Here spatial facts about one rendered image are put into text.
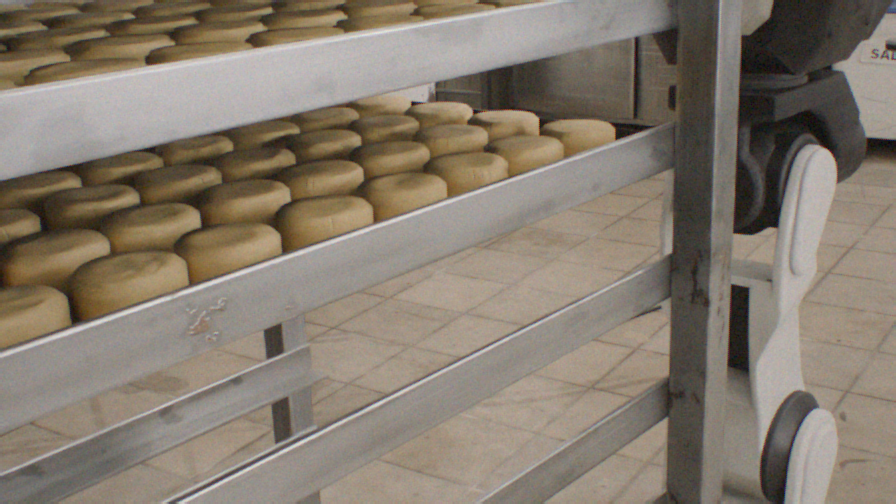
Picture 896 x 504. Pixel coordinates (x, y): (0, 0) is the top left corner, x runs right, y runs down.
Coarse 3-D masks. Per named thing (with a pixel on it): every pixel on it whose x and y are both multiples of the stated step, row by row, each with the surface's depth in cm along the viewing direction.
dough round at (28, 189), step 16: (32, 176) 65; (48, 176) 65; (64, 176) 65; (0, 192) 63; (16, 192) 62; (32, 192) 62; (48, 192) 62; (0, 208) 63; (16, 208) 62; (32, 208) 62
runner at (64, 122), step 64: (576, 0) 61; (640, 0) 65; (192, 64) 43; (256, 64) 45; (320, 64) 48; (384, 64) 50; (448, 64) 54; (512, 64) 57; (0, 128) 37; (64, 128) 39; (128, 128) 41; (192, 128) 43
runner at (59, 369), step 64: (512, 192) 59; (576, 192) 64; (320, 256) 50; (384, 256) 53; (448, 256) 56; (128, 320) 43; (192, 320) 45; (256, 320) 47; (0, 384) 39; (64, 384) 41
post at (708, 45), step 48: (720, 0) 67; (720, 48) 68; (720, 96) 69; (720, 144) 70; (720, 192) 71; (672, 240) 73; (720, 240) 72; (672, 288) 74; (720, 288) 73; (672, 336) 75; (720, 336) 75; (672, 384) 76; (720, 384) 76; (672, 432) 77; (720, 432) 78; (672, 480) 79; (720, 480) 79
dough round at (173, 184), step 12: (168, 168) 66; (180, 168) 66; (192, 168) 66; (204, 168) 66; (144, 180) 63; (156, 180) 63; (168, 180) 63; (180, 180) 63; (192, 180) 63; (204, 180) 63; (216, 180) 64; (144, 192) 63; (156, 192) 62; (168, 192) 62; (180, 192) 62; (192, 192) 63; (192, 204) 63
